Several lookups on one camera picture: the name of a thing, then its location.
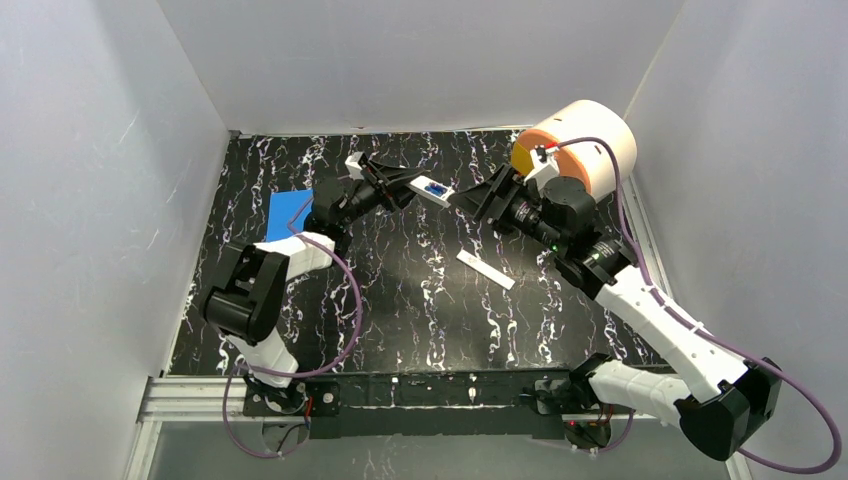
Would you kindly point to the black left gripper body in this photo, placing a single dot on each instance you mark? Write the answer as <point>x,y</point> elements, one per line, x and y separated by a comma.
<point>378,188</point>

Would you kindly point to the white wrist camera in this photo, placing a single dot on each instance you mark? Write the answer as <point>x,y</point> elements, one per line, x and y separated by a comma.
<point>544,167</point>
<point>354,166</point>

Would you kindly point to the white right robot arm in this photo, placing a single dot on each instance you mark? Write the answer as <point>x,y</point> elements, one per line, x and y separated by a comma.
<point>716,399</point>

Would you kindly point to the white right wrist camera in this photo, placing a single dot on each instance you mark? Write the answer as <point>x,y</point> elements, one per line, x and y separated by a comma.
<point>544,167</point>

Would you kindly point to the white remote control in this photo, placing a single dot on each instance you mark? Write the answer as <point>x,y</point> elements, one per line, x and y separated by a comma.
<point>418,185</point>

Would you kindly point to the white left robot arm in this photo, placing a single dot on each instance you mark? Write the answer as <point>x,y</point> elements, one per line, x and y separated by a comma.
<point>245,298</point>

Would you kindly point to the white round drawer cabinet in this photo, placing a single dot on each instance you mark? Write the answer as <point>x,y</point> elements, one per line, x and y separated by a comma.
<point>593,144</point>

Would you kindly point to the white remote battery cover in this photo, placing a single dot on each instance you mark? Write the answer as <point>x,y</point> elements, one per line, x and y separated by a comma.
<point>486,270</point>

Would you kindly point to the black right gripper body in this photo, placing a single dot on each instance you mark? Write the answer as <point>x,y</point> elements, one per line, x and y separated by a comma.
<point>501,199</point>

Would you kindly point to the blue flat box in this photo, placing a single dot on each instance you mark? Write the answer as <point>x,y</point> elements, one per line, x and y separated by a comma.
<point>287,213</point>

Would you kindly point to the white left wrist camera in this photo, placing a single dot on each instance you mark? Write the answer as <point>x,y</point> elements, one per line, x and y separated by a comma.
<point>354,166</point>

